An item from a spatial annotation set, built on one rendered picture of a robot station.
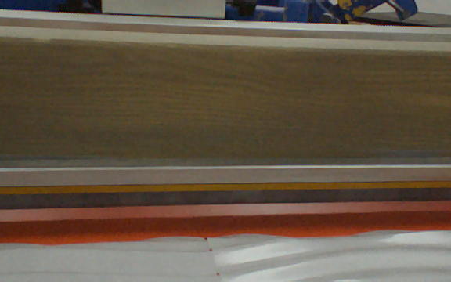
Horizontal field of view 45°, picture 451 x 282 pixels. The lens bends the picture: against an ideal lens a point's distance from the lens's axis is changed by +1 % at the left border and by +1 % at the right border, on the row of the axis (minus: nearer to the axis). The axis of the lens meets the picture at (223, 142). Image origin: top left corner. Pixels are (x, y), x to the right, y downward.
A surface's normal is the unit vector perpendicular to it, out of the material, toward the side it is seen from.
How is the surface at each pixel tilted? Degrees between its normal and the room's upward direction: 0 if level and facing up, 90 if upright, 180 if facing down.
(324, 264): 31
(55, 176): 90
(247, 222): 0
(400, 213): 0
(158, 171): 90
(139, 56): 90
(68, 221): 0
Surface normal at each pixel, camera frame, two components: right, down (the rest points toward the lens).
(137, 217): 0.06, -0.95
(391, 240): 0.11, -0.71
